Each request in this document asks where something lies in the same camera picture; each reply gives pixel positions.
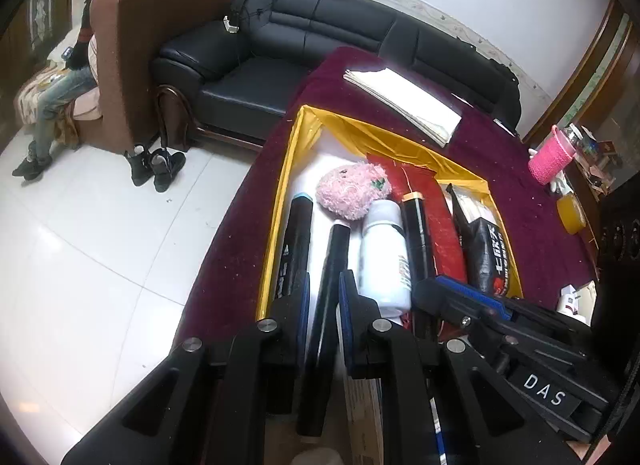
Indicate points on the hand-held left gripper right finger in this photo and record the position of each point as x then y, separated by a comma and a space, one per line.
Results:
346, 305

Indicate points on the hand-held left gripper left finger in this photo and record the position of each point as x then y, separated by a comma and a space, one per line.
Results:
290, 325

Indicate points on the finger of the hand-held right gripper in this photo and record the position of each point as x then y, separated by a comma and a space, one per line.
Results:
470, 294

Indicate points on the black marker pen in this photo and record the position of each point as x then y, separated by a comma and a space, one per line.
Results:
332, 265
417, 235

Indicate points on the black snack packet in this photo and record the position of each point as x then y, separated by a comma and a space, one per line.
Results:
487, 255

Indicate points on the yellow box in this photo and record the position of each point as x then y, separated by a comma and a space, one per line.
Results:
350, 130

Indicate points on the white plastic bottle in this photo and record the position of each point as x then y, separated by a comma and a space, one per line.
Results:
382, 260

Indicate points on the red foil packet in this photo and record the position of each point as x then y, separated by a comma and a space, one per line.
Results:
445, 240

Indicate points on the black marker light blue end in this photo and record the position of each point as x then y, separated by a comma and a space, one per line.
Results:
295, 245

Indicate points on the small white container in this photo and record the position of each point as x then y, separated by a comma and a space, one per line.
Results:
572, 302

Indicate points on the pink plush toy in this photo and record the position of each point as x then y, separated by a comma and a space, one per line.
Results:
350, 190

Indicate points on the printed cardboard sheet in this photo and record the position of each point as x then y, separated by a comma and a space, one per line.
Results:
362, 425

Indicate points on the yellow jar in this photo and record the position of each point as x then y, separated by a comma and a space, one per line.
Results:
572, 215

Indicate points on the maroon tablecloth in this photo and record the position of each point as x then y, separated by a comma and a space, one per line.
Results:
510, 170

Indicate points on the black speaker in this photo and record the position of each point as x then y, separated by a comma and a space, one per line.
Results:
622, 245

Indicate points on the cluttered wooden shelf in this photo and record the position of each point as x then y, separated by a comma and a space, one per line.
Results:
595, 155

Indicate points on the stack of white papers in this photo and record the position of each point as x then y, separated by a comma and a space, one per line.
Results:
415, 105

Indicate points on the black boot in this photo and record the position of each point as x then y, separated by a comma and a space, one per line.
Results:
167, 170
137, 165

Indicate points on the black leather sofa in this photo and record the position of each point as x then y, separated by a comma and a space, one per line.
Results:
300, 45

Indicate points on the charger plug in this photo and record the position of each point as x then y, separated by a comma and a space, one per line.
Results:
230, 25

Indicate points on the brown armchair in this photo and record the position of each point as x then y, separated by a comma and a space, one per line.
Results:
125, 70

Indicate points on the floral blanket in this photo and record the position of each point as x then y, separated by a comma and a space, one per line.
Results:
30, 100

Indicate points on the ornate wooden door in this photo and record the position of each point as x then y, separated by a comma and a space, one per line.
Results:
42, 10

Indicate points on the wooden door frame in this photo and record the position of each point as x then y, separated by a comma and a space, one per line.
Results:
600, 50

